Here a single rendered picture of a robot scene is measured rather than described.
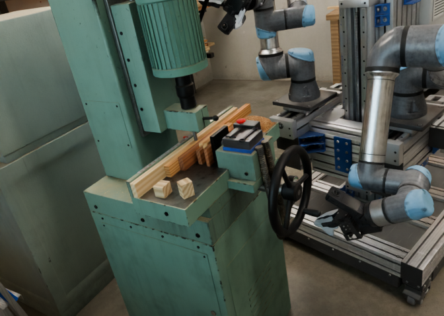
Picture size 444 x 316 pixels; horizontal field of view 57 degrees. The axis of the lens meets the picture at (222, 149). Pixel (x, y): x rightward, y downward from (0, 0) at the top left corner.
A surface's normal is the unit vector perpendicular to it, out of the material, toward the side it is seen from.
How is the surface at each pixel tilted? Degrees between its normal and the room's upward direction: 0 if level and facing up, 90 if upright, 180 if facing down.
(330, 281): 0
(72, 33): 90
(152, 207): 90
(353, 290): 0
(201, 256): 90
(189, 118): 90
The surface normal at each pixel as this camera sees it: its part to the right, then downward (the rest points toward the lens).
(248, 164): -0.53, 0.45
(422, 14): -0.71, 0.41
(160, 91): 0.84, 0.11
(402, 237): -0.16, -0.89
